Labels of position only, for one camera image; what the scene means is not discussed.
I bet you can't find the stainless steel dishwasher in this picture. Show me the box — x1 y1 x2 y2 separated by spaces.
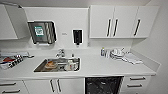
83 76 124 94

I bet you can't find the black soap dispenser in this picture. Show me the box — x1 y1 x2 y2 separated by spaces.
71 28 84 46

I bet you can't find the small glass jar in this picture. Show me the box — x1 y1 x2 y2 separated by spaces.
105 49 111 59
100 47 107 58

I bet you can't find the white cup in sink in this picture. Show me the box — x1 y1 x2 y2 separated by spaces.
67 58 77 72

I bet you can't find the chrome faucet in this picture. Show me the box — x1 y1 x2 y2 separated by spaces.
54 48 67 60

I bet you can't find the orange item in sink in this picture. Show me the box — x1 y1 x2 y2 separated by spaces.
44 60 57 70

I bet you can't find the white two-door sink cabinet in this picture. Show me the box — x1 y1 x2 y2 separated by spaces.
22 77 86 94

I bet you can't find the paper towel dispenser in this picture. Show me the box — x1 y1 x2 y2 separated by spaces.
26 20 58 46

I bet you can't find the stainless steel sink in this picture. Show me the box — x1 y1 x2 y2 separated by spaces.
32 56 82 74

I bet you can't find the white paper pile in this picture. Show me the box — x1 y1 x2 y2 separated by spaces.
122 52 145 66

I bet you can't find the white drawer stack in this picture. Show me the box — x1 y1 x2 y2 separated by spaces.
0 79 30 94
118 74 152 94

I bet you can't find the dish rack with items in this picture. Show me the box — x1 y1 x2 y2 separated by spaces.
0 52 35 71

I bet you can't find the white wall outlet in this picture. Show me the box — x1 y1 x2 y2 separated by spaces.
87 40 92 48

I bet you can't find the white wall cabinet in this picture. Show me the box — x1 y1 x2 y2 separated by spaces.
88 4 161 40
0 2 32 41

